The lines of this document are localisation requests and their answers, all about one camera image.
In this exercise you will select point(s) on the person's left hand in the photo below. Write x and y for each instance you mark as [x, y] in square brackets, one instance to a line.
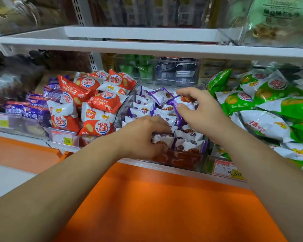
[137, 138]

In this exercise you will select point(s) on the person's right hand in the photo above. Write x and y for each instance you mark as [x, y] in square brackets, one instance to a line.
[206, 115]

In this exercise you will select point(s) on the person's left thumb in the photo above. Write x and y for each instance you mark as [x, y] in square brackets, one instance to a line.
[160, 148]

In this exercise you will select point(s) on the person's right thumb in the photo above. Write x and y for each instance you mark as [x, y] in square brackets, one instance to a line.
[183, 112]

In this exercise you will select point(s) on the purple white snack packet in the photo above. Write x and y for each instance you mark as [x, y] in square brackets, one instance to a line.
[177, 102]
[162, 139]

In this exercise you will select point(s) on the person's right forearm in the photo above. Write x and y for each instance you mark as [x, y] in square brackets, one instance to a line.
[267, 183]

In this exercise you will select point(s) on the person's left forearm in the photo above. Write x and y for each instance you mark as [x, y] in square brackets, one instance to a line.
[53, 191]

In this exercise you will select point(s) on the pile of purple white packets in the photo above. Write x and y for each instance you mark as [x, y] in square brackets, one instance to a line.
[151, 108]

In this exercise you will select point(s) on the row of dark blue packets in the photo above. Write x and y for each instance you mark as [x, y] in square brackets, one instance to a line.
[176, 69]

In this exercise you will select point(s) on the clear plastic display bin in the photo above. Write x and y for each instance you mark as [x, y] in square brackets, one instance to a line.
[131, 98]

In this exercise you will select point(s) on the orange shelf ledge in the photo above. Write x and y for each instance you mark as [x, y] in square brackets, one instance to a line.
[151, 209]

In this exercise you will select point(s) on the row of small green packets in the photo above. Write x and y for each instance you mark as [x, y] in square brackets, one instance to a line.
[136, 65]

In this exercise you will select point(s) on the white shelf board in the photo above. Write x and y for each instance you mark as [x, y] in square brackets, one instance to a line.
[151, 45]

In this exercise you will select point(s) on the pile of red white packets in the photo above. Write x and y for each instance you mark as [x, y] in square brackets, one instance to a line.
[96, 103]

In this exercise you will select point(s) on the pile of green white packets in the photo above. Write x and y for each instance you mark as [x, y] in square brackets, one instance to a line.
[267, 108]

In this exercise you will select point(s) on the white perforated shelf upright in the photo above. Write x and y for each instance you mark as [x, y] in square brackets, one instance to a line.
[94, 60]

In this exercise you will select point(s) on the row of dark boxed goods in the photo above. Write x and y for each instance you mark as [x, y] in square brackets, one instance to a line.
[149, 11]

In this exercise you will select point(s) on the pile of dark purple packets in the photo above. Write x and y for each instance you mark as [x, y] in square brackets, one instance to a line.
[34, 108]

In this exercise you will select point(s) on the clear bin with green packets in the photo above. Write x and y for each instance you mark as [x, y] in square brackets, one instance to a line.
[279, 20]

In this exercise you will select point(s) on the clear plastic front guard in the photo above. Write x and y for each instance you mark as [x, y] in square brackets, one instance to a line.
[18, 128]

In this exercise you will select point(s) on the pile of clear wrapped snacks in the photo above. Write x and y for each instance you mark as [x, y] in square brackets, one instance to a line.
[13, 78]

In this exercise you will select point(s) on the clear bin with brown snacks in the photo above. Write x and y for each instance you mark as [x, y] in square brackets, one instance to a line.
[28, 12]

